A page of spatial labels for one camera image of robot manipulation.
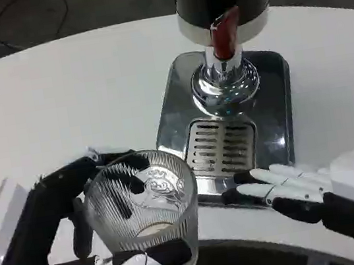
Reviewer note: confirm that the slotted steel tray grid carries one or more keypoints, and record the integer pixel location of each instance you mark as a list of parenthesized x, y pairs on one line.
[(212, 147)]

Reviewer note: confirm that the steel drip tray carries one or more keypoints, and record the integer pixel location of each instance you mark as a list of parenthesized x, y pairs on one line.
[(275, 98)]

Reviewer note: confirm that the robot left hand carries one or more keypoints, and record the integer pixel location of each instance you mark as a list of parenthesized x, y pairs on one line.
[(28, 228)]

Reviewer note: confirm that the clear ribbed glass cup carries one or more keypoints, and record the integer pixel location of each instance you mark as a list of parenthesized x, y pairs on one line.
[(173, 219)]

